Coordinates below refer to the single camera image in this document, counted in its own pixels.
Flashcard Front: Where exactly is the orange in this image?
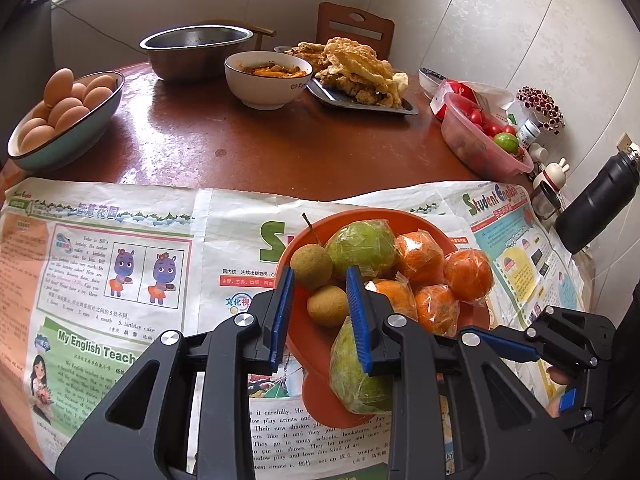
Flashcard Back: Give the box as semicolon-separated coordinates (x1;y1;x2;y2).
442;248;495;302
416;284;460;337
395;230;445;292
364;275;418;321

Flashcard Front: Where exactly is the green pear front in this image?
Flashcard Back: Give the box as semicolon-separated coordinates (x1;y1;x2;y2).
329;316;393;415

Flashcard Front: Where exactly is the green pear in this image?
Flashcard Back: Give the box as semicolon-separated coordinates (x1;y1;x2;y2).
329;316;393;415
326;219;399;280

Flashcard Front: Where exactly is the brown longan front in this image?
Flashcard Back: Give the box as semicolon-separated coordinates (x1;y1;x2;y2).
307;285;349;328

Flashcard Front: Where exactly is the brown longan with stem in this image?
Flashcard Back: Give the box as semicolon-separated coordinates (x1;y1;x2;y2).
290;214;333;290

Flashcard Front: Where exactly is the operator right hand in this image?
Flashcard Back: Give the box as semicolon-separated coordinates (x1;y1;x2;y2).
546;365;574;418

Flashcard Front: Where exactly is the Student English newspaper sheet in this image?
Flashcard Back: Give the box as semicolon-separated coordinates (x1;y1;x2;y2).
349;180;586;406

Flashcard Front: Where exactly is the small glass jar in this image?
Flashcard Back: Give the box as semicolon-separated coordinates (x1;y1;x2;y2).
530;181;561;221

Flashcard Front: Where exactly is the orange flower-shaped plate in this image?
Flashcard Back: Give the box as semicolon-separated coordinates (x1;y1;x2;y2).
276;207;478;429

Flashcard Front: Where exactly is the black thermos bottle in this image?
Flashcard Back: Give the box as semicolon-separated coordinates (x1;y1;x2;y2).
554;143;639;255

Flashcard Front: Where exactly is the white rabbit figurine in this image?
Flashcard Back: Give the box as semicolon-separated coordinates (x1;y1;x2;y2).
533;158;570;192

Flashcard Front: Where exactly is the newspaper left sheet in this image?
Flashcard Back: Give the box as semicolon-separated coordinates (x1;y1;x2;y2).
1;178;458;470

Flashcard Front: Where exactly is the pink tub of tomatoes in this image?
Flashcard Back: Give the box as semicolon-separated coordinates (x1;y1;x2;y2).
442;92;534;181

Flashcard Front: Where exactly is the white medicine bottle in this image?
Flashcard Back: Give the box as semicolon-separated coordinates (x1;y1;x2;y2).
516;119;540;150

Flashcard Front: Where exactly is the plastic bag behind tub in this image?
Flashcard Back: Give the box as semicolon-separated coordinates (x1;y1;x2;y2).
430;79;515;122

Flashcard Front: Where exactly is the bowl of eggs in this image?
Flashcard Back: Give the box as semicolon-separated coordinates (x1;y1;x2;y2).
8;67;125;172

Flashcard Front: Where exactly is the white ceramic bowl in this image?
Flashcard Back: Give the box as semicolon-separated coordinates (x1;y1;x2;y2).
224;51;314;110

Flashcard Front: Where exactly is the tray of fried food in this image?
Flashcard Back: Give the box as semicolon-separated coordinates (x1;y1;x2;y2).
274;37;418;116

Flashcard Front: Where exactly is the steel mixing bowl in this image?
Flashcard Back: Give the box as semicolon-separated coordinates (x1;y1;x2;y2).
139;24;254;84

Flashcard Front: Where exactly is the wooden chair back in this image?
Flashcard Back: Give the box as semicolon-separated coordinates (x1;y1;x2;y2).
316;1;395;60

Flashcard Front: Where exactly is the wall power socket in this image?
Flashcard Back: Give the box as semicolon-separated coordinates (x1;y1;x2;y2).
616;133;640;162

